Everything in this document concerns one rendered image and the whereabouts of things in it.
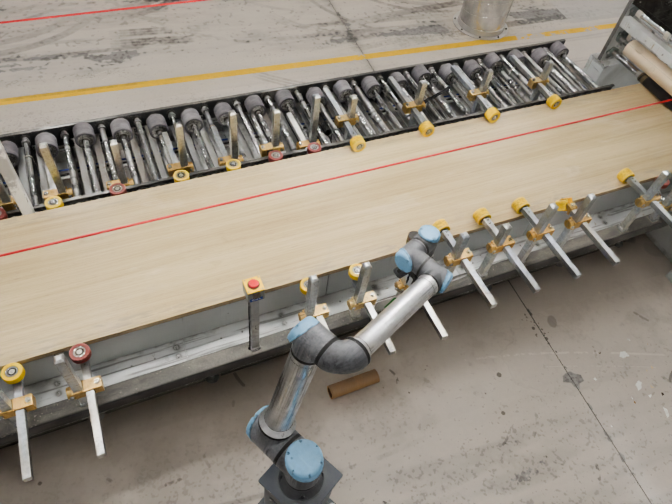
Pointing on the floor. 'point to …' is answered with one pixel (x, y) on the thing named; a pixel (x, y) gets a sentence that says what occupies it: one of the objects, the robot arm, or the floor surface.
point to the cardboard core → (353, 384)
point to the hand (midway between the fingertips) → (407, 283)
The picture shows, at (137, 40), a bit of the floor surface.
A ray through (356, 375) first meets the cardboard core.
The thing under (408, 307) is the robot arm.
